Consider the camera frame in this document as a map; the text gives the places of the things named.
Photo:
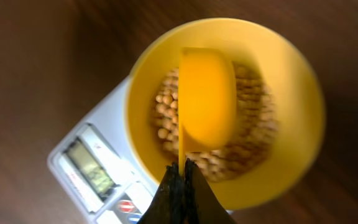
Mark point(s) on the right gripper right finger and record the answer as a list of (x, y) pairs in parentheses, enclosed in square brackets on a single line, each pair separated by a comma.
[(202, 206)]

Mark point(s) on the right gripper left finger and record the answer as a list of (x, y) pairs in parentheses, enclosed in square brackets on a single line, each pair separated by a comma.
[(168, 204)]

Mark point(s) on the yellow measuring scoop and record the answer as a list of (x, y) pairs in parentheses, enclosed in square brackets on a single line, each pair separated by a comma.
[(206, 101)]

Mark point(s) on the white digital kitchen scale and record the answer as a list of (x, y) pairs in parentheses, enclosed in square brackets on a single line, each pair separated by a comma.
[(97, 166)]

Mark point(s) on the soybeans in bowl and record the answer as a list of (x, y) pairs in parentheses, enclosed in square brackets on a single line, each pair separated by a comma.
[(253, 137)]

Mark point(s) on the pale yellow bowl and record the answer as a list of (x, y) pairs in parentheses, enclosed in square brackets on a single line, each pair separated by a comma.
[(296, 92)]

